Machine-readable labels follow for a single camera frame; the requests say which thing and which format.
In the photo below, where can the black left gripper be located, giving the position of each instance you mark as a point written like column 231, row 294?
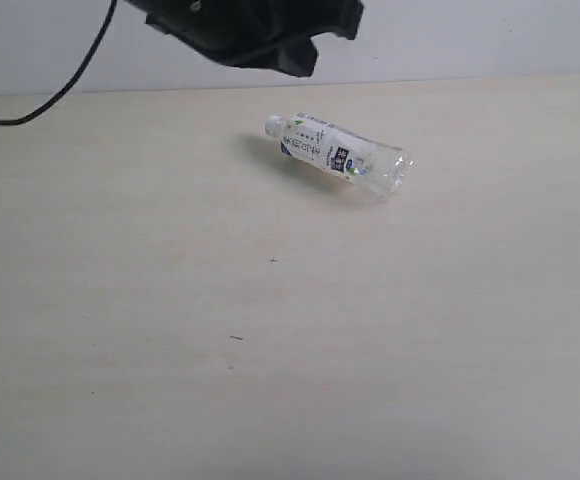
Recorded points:
column 241, row 34

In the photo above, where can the clear bottle white blue label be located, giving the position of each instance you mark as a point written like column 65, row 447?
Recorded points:
column 374, row 166

